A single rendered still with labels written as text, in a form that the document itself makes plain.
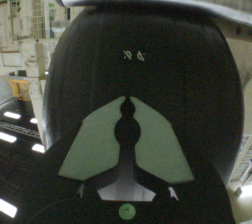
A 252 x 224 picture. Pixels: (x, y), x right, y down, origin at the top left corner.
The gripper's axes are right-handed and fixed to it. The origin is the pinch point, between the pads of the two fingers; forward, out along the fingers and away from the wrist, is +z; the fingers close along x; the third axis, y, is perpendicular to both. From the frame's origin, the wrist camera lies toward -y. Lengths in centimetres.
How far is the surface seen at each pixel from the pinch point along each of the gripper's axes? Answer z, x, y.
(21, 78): 605, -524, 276
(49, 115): 2.0, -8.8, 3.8
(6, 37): 338, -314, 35
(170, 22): 9.7, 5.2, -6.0
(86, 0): 11.4, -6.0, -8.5
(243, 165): 14, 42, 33
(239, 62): 19.8, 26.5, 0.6
